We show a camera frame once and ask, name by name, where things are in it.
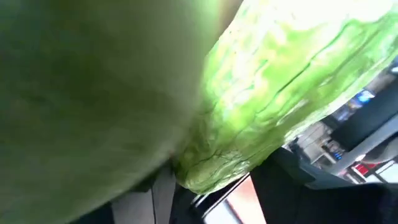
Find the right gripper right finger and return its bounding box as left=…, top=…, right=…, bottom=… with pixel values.
left=249, top=146, right=398, bottom=224

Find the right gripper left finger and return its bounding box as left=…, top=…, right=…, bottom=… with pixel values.
left=70, top=166, right=175, bottom=224

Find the small green toy lettuce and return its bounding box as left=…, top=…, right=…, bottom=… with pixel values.
left=172, top=0, right=398, bottom=195

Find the red box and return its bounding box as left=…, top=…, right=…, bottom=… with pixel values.
left=353, top=162, right=379, bottom=177

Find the grey metal beam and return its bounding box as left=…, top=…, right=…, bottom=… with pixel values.
left=328, top=123, right=398, bottom=175

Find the blue lit screen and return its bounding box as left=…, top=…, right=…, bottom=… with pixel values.
left=349, top=89, right=376, bottom=110

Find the black aluminium table frame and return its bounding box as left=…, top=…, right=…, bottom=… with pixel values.
left=169, top=172, right=251, bottom=224

